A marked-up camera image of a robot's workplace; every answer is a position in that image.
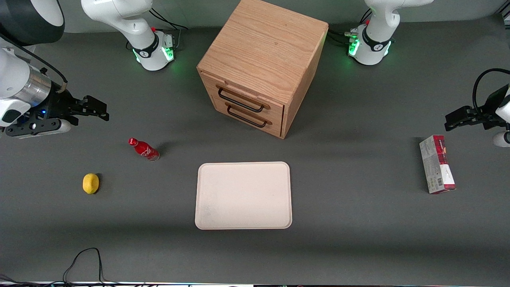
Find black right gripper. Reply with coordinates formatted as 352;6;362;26
38;88;110;122

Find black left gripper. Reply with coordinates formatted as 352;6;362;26
445;85;510;132

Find black wire drawer handle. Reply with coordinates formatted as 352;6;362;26
218;87;265;113
226;104;268;129

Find shallow oak wooden drawer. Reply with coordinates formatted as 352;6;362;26
200;71;284;121

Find deep oak wooden drawer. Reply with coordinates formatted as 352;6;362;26
208;92;284;138

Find oak wooden drawer cabinet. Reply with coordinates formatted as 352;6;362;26
196;0;329;140

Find grey red carton box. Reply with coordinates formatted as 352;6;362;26
419;135;457;195

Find red cola bottle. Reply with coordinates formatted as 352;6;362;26
128;138;161;162

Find yellow lemon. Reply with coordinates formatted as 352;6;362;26
82;173;100;195

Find beige rectangular tray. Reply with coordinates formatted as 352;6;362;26
194;161;293;230

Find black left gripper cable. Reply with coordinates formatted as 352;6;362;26
472;68;510;117

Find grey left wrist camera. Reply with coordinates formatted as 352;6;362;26
492;131;510;148

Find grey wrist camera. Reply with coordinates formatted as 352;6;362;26
5;118;72;139
492;131;510;148

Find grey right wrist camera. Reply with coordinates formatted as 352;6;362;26
5;118;72;139

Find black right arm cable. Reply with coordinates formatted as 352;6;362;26
0;34;68;94

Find black right base cables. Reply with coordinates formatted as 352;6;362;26
148;7;188;51

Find black base cables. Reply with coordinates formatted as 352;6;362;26
148;7;188;51
327;7;373;47

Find thin black looped cable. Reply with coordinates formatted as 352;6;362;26
0;247;120;286

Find black left base cables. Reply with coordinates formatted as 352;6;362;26
327;7;373;47

